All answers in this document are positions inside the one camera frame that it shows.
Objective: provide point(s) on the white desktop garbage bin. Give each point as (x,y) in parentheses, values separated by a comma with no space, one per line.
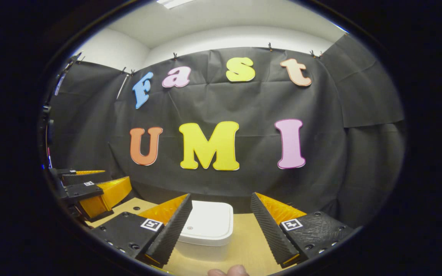
(209,222)

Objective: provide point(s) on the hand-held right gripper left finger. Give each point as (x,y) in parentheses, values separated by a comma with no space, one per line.
(173,232)

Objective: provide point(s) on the ceiling light panel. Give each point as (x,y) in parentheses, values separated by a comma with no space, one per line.
(175,3)

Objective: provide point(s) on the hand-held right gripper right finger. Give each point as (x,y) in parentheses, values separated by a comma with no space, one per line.
(269,232)

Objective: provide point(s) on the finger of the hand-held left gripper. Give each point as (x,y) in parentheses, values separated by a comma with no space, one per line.
(83,190)
(83,178)

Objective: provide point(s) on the black backdrop cloth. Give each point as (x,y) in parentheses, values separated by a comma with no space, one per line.
(320,115)

